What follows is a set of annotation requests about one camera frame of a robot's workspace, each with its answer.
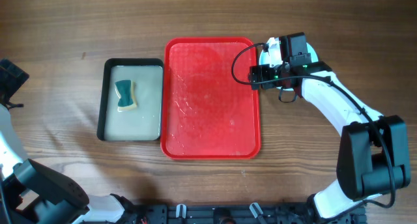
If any light blue top plate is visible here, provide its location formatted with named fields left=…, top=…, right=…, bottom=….
left=259, top=43, right=320, bottom=90

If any green yellow sponge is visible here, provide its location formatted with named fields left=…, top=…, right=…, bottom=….
left=115, top=79, right=137, bottom=112

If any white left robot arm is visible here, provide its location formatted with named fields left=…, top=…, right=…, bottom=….
left=1, top=59, right=141, bottom=223

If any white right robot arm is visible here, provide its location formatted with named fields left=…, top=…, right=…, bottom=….
left=248, top=33, right=411, bottom=223

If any red plastic tray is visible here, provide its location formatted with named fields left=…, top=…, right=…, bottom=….
left=160, top=37, right=261, bottom=160

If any black water basin tray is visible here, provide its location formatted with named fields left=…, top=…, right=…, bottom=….
left=96, top=58, right=164, bottom=141

